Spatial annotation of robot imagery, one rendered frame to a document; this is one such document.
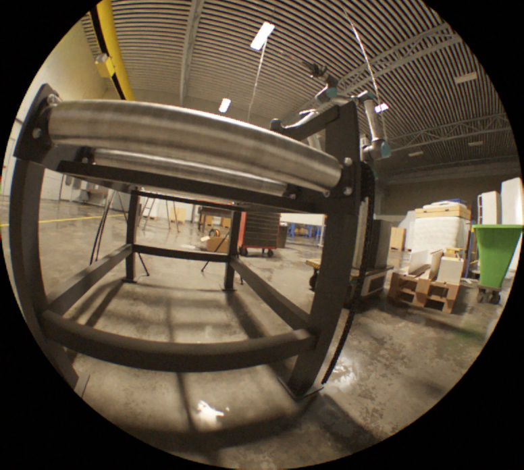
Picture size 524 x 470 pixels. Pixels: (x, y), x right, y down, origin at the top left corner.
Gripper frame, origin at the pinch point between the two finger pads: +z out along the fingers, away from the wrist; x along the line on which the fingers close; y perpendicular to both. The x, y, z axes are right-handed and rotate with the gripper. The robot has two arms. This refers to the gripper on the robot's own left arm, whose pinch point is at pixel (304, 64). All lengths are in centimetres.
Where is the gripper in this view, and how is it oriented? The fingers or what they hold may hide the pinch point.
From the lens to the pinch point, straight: 156.6
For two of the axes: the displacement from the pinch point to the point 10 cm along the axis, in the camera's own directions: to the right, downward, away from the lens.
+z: -9.0, -1.5, -4.0
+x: 1.3, -9.9, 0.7
